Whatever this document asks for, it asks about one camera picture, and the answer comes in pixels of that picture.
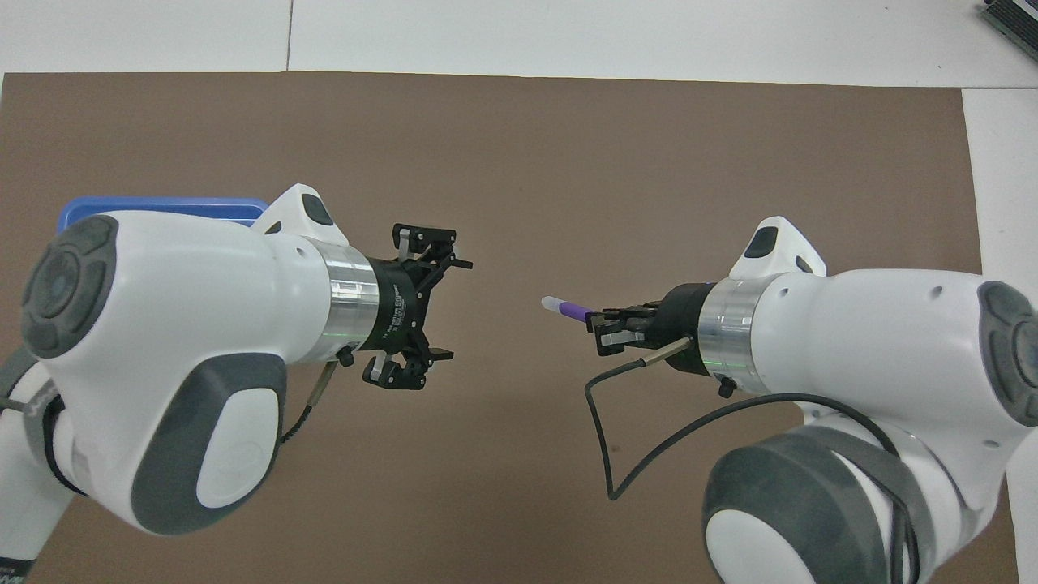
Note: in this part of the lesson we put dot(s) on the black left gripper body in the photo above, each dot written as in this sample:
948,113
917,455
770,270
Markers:
397,304

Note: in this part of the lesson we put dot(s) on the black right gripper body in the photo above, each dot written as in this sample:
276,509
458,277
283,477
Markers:
677,324

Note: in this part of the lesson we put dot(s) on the purple marker pen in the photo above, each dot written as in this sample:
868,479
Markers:
572,309

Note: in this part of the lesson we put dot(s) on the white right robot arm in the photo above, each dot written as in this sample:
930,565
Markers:
876,405

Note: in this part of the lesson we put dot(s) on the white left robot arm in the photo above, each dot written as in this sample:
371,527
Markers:
178,349

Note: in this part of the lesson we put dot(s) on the brown table mat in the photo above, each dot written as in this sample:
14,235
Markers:
568,162

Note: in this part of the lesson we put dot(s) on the blue plastic tray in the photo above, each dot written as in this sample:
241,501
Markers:
162,207

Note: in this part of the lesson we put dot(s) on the grey ribbed device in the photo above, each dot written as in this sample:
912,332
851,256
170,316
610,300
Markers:
1018,20

